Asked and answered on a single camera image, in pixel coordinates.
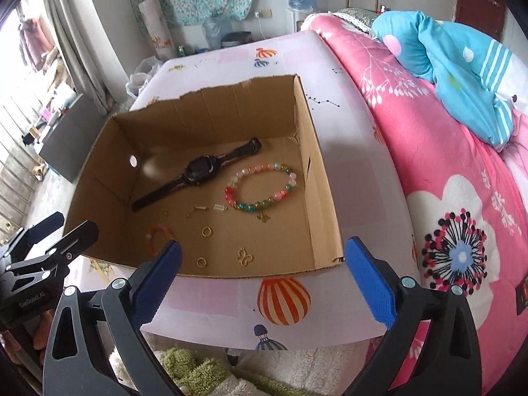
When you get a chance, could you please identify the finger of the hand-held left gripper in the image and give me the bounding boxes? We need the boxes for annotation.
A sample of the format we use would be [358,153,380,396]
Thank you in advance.
[8,220,100,275]
[6,211,65,256]

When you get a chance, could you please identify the white plastic bag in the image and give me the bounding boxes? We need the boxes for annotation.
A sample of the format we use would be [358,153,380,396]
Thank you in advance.
[126,55,163,97]

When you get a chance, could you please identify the orange pink bead bracelet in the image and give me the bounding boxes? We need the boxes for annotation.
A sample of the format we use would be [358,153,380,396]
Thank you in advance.
[144,203,227,256]

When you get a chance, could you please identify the pink floral blanket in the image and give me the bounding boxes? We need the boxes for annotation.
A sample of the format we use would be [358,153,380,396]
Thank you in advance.
[305,12,528,396]

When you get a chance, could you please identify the blue dotted pillow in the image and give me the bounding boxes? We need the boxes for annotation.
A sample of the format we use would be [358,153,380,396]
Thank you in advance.
[371,10,516,146]

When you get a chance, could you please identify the dark grey cabinet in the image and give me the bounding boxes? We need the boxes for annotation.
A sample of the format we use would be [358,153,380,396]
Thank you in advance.
[39,93,109,184]

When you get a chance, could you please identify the white paper roll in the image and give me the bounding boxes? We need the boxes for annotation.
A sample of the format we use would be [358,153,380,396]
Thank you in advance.
[137,0,178,60]

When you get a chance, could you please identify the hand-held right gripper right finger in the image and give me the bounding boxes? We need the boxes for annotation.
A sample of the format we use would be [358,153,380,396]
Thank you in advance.
[342,236,483,396]

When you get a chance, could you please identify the patterned lace pillow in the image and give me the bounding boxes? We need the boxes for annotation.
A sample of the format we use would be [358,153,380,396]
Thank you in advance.
[334,7,378,30]

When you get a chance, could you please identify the multicolour glass bead bracelet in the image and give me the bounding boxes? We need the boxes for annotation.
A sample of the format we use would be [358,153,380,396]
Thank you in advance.
[225,164,298,214]

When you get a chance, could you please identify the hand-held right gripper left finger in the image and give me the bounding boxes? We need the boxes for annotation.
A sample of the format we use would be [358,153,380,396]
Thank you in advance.
[42,239,183,396]

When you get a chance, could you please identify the black smartwatch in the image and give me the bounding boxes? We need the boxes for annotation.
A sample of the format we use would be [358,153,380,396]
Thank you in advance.
[131,137,262,212]

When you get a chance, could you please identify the dark wooden door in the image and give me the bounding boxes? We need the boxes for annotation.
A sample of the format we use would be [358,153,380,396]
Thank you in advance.
[456,0,508,42]

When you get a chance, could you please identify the person's left hand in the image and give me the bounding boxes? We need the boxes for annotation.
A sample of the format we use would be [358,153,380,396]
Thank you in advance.
[33,310,54,350]

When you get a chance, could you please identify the hanging pink jacket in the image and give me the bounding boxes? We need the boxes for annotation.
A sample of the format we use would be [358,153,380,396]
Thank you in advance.
[18,16,54,71]

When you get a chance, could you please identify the black round bin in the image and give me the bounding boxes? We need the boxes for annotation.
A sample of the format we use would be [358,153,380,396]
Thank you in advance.
[220,32,254,49]

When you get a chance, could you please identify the brown cardboard box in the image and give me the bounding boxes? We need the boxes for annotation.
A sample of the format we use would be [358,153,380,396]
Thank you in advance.
[64,73,345,279]

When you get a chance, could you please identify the pink balloon print tablecloth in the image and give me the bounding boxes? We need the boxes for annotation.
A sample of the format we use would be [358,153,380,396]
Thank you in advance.
[80,29,421,351]

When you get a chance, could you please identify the grey curtain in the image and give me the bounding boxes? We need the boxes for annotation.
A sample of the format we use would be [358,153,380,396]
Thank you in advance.
[41,0,112,112]

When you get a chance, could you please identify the white water dispenser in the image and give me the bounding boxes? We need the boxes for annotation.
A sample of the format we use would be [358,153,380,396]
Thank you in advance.
[289,8,318,34]

